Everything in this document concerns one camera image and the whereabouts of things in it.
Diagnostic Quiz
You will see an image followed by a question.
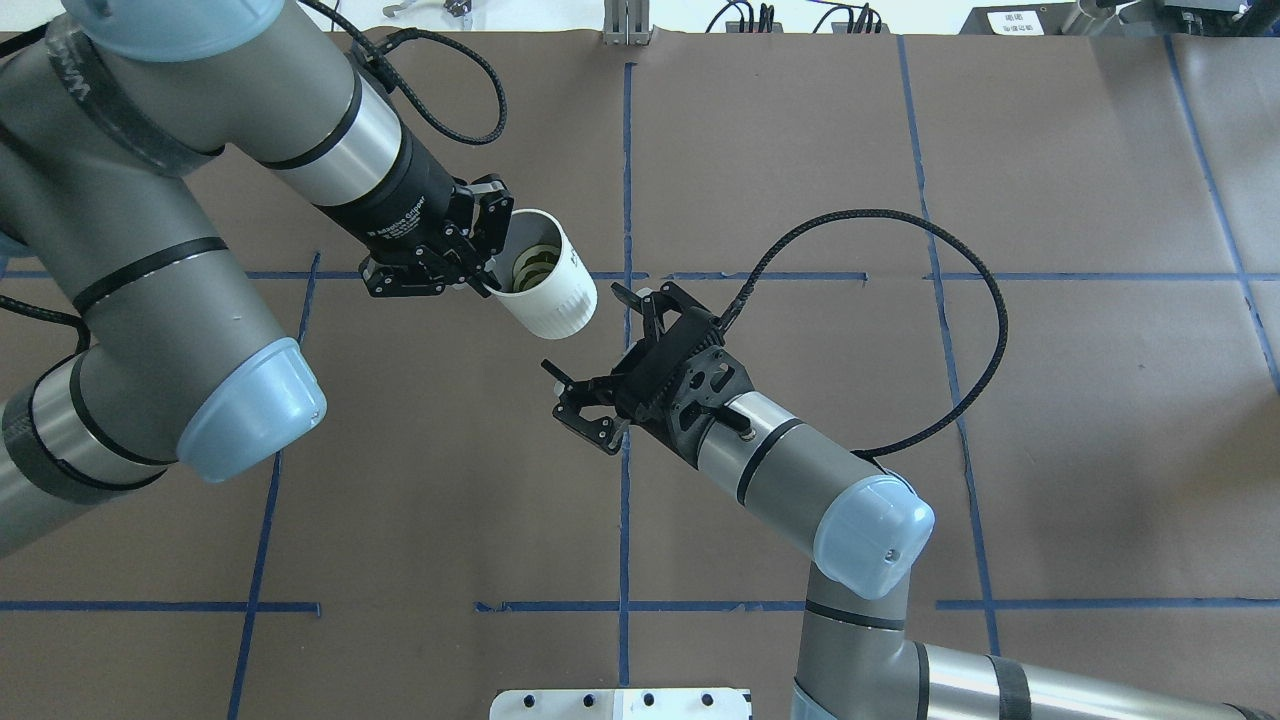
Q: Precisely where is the dark box with label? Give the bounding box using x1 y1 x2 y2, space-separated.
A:
957 3 1076 37

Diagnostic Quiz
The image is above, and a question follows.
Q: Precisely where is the left black power strip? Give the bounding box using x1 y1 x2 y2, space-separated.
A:
723 18 785 35

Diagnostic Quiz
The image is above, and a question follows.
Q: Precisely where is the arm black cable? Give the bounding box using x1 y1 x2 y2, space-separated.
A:
716 208 1009 461
298 0 509 147

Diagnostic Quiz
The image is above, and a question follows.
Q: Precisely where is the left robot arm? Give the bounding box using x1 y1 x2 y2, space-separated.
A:
3 1 513 553

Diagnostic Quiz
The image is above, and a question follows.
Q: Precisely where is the brown paper table mat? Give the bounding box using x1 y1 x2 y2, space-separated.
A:
0 29 1280 720

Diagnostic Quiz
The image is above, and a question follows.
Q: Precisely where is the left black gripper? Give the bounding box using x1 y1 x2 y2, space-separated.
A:
330 135 515 299

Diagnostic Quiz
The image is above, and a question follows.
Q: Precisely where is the black power strip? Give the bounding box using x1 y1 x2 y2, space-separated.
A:
723 18 785 35
829 17 891 35

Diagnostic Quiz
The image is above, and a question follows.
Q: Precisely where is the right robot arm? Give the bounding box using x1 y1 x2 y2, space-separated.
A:
543 283 1265 719

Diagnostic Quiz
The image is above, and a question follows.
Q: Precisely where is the right black power strip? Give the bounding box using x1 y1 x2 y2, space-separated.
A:
829 17 891 35

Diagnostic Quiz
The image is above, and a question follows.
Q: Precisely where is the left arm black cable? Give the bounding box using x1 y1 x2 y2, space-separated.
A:
298 0 509 147

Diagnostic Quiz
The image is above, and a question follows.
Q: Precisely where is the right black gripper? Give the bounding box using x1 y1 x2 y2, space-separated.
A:
541 282 753 468

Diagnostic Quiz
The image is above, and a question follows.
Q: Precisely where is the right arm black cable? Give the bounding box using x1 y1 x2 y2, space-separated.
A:
716 208 1009 461

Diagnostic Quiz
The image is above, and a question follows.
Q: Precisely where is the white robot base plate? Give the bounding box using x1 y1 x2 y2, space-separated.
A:
489 687 754 719

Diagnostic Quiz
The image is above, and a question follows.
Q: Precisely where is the white ribbed mug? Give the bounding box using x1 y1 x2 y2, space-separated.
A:
492 209 598 340

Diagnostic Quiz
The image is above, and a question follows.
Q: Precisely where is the aluminium frame post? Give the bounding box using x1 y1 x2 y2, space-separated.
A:
602 0 653 47

